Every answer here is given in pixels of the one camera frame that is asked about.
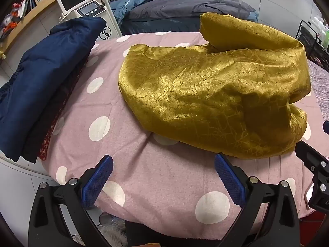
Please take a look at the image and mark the grey fluffy rug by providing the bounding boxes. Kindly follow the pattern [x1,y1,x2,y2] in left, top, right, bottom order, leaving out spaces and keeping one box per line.
[98,219,128,247]

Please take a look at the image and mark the wooden shelf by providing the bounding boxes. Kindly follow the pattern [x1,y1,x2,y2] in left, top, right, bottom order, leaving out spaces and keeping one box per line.
[0,0,90,58]

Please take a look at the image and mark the white plastic bottle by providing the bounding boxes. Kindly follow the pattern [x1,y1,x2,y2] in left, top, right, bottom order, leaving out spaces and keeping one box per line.
[312,17,328,40]

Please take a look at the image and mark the grey striped cloth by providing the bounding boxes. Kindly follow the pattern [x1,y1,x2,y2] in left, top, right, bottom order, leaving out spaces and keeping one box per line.
[307,58,329,121]

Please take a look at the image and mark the pink polka dot blanket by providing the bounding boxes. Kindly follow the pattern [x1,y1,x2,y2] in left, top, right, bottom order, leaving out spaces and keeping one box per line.
[38,31,322,237]

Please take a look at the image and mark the pile of colourful shelf clutter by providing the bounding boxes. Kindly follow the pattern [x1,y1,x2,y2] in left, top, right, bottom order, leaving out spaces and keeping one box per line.
[0,0,32,35]

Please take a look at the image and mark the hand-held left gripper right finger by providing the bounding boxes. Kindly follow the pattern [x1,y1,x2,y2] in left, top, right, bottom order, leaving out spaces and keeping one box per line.
[214,153,301,247]

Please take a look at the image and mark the gold jacket with black lining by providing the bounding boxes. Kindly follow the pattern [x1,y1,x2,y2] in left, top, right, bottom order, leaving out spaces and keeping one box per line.
[118,12,312,158]

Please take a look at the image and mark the navy blue jacket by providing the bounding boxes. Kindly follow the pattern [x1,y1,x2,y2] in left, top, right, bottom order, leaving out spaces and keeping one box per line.
[0,17,107,163]

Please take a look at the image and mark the grey blanket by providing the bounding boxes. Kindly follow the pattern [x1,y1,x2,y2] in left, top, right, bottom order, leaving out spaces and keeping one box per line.
[193,0,255,14]

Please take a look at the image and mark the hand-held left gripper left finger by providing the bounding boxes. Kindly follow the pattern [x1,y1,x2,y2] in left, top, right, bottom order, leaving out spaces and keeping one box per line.
[28,155,121,247]

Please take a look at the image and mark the person's dark clothing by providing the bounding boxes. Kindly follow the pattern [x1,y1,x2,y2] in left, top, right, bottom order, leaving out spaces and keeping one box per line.
[125,221,257,247]

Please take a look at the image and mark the bed with dark grey cover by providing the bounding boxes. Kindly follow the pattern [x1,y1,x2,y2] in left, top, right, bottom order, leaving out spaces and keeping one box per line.
[121,0,259,35]

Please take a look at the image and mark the black wire rack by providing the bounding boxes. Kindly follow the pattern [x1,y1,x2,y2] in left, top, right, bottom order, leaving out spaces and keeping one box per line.
[295,20,329,69]

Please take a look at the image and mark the dark red patterned cloth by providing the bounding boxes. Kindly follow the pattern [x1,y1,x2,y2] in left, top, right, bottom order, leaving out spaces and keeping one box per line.
[23,57,89,164]

